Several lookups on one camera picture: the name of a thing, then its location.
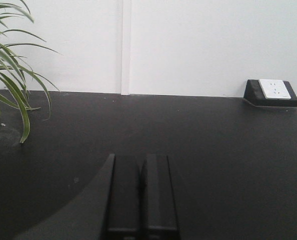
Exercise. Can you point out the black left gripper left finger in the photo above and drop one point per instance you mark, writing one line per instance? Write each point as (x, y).
(123, 221)

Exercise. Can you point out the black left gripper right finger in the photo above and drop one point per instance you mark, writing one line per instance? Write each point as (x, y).
(158, 211)

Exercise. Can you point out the green spider plant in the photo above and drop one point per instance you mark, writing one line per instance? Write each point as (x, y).
(14, 70)

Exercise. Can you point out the black box white power socket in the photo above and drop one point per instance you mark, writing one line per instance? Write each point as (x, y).
(270, 93)

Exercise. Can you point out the white wall cable trunking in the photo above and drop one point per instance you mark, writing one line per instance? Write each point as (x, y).
(126, 46)

